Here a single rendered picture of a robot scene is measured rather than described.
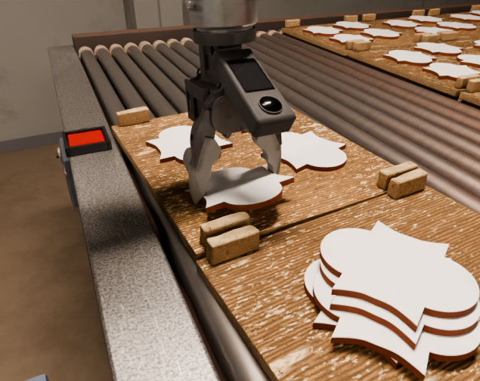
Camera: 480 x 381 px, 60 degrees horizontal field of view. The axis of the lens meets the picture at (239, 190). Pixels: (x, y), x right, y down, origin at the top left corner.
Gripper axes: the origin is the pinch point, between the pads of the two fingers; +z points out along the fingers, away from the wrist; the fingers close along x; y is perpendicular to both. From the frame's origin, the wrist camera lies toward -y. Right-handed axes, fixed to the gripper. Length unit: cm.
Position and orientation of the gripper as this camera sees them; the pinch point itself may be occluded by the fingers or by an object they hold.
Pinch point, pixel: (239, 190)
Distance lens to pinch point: 54.7
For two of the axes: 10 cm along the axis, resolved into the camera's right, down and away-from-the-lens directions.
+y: -4.7, -4.2, 7.7
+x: -8.8, 2.6, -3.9
